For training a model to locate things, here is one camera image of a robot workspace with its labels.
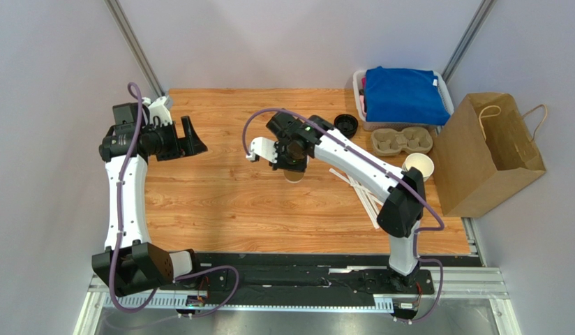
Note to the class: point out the brown paper bag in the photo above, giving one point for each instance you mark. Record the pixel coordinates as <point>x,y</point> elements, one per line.
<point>484,155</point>

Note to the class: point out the white wrapped straw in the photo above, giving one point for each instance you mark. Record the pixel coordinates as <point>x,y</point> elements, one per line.
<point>371,213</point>
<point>344,178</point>
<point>368,199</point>

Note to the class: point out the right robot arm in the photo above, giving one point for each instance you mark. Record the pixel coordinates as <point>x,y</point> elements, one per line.
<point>401,193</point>

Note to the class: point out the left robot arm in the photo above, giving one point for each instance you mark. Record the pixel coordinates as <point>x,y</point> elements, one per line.
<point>130,262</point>

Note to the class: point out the blue folded cloth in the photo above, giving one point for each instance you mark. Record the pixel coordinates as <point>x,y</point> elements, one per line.
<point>404,95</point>

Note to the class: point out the cardboard cup carrier tray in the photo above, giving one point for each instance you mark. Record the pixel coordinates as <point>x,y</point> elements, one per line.
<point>390,142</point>

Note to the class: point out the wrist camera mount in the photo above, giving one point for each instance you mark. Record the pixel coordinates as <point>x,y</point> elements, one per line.
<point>158,111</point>
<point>262,147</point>

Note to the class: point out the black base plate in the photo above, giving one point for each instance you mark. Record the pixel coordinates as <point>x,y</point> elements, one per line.
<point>287,278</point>

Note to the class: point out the aluminium frame rail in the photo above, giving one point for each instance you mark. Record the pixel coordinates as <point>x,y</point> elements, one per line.
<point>453,300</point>

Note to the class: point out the white plastic basket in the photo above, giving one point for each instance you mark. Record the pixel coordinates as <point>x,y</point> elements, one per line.
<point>358,82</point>

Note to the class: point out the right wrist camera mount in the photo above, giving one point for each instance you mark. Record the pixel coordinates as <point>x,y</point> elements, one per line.
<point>262,147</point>

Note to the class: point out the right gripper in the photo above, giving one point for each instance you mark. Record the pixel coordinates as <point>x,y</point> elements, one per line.
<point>294,164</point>

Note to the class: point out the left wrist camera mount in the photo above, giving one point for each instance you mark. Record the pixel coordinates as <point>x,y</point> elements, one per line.
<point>158,111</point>

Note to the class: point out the stack of black lids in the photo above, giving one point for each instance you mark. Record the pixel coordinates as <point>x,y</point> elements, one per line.
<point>347,124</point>

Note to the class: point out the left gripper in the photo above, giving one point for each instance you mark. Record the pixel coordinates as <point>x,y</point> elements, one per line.
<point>188,145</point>

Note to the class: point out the brown paper coffee cup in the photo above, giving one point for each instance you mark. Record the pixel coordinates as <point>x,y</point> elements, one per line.
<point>293,176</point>

